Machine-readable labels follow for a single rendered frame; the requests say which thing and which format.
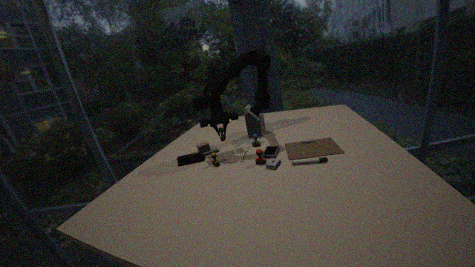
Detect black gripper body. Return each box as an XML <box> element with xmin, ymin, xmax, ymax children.
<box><xmin>200</xmin><ymin>104</ymin><xmax>238</xmax><ymax>128</ymax></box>

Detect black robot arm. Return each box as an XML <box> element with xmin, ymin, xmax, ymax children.
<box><xmin>192</xmin><ymin>50</ymin><xmax>271</xmax><ymax>125</ymax></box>

